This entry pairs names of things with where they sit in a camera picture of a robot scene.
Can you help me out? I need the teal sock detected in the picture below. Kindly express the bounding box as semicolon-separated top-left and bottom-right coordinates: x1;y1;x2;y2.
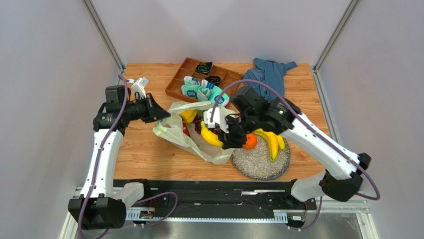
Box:
197;79;229;107
181;76;201;99

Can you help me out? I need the speckled round plate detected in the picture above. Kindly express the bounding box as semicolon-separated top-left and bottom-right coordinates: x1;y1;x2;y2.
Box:
231;135;291;181

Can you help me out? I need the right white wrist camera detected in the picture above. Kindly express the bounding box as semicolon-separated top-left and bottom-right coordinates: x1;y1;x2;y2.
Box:
202;107;229;133

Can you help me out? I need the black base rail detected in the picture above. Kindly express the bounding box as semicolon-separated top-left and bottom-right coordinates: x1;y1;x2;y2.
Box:
138;180;319;220

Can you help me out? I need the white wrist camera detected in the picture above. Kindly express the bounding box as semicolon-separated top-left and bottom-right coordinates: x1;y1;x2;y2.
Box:
127;77;149;100
202;107;229;133

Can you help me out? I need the black rolled sock middle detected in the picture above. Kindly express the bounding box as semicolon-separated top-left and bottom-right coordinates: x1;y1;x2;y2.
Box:
205;76;221;87

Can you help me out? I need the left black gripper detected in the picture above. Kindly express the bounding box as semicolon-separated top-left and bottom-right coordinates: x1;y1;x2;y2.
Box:
122;93;170;123

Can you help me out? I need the yellow fake pepper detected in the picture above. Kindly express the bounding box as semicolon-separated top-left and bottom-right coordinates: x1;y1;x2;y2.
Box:
179;110;198;124

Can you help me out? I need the blue cloth shirt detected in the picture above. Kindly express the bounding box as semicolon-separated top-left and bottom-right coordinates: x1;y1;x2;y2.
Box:
242;58;298;96

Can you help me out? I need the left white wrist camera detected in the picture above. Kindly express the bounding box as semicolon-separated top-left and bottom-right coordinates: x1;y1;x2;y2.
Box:
127;77;149;100

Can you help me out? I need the teal sock left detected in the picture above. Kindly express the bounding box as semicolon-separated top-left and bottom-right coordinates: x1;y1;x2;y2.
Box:
181;76;201;99

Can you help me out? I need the dark rolled sock back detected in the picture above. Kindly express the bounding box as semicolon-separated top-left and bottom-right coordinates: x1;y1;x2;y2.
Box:
195;62;213;75

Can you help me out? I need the teal sock right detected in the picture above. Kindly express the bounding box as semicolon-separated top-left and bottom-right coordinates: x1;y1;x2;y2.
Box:
197;79;229;107

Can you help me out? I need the dark purple grape bunch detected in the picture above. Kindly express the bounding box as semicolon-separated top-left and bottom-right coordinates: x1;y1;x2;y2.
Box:
193;115;221;135

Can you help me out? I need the orange fake tangerine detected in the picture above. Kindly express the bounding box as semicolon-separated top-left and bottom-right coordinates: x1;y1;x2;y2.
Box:
243;133;257;149

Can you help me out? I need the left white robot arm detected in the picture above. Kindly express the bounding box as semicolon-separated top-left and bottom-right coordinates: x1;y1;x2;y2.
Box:
68;85;170;231

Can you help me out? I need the single yellow banana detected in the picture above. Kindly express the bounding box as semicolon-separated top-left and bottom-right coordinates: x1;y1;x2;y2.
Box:
201;121;223;148

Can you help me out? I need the brown compartment tray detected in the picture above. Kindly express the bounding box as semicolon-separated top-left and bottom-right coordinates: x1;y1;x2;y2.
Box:
165;57;242;103

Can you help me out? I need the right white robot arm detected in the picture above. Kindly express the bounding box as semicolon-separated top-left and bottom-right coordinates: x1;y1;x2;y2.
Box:
203;86;371;202

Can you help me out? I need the translucent yellow plastic bag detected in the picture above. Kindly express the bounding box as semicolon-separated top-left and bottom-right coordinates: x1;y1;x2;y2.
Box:
153;101;234;164

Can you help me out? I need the yellow banana bunch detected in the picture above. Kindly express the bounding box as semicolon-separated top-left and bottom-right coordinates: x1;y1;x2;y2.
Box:
253;128;286;162

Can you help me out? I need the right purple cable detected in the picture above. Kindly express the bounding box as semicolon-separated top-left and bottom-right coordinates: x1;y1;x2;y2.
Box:
209;79;381;231

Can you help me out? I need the red fake apple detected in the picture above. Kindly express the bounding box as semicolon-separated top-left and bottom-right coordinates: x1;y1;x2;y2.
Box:
182;123;191;137

